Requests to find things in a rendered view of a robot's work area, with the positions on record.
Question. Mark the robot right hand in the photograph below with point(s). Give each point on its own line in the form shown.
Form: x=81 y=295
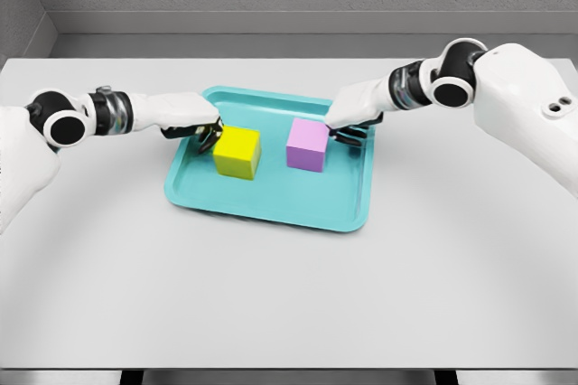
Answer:
x=354 y=102

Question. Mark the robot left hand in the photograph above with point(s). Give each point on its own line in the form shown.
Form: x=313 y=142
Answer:
x=183 y=109

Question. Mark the pink cube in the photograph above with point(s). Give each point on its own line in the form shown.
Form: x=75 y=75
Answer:
x=307 y=145

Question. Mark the yellow cube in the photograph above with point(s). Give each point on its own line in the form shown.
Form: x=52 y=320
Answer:
x=237 y=152

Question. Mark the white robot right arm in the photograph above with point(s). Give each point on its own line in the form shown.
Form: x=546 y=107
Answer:
x=487 y=87

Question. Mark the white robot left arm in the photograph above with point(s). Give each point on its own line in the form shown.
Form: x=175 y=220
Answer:
x=68 y=132

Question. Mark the teal tray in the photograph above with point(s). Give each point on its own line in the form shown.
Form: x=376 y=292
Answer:
x=271 y=190

